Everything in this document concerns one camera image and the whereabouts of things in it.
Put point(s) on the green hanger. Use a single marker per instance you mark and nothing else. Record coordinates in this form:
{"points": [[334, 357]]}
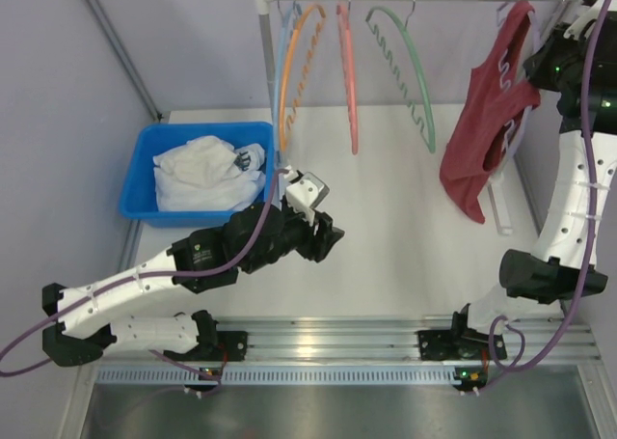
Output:
{"points": [[420, 110]]}

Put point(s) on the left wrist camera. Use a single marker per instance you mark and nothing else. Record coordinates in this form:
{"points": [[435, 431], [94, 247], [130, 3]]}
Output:
{"points": [[304, 192]]}

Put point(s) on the red tank top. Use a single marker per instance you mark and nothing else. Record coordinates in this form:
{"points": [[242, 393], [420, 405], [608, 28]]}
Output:
{"points": [[473, 152]]}

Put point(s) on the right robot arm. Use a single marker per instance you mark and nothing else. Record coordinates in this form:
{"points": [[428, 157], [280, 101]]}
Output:
{"points": [[560, 267]]}

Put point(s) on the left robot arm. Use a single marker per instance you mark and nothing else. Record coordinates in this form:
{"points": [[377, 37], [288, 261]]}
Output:
{"points": [[116, 314]]}

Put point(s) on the light blue hanger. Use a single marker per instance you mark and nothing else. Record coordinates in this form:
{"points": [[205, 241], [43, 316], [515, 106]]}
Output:
{"points": [[289, 20]]}

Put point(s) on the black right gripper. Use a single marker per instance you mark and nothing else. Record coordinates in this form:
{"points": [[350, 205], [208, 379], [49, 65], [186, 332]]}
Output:
{"points": [[536, 72]]}

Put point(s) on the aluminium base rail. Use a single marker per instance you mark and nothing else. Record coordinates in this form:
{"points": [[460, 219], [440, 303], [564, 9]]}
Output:
{"points": [[324, 340]]}

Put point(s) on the pink hanger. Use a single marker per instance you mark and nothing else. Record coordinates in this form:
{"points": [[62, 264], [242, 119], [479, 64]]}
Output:
{"points": [[349, 73]]}

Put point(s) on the lilac hanger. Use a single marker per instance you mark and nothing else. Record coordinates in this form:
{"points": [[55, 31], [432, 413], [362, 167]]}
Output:
{"points": [[514, 132]]}

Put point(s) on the slotted cable duct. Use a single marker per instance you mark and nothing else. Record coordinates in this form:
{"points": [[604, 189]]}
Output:
{"points": [[294, 376]]}

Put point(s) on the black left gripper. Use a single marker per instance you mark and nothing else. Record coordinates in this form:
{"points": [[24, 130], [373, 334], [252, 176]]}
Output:
{"points": [[314, 242]]}

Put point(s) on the orange hanger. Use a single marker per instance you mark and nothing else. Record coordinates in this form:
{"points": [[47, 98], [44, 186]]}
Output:
{"points": [[288, 112]]}

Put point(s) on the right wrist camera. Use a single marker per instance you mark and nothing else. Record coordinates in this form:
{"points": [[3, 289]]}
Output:
{"points": [[587, 15]]}

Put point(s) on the white cloth in bin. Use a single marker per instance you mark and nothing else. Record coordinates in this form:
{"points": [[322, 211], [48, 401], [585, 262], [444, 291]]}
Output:
{"points": [[199, 175]]}

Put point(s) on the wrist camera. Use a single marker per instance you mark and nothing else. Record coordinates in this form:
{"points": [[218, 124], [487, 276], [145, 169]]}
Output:
{"points": [[304, 192], [587, 15]]}

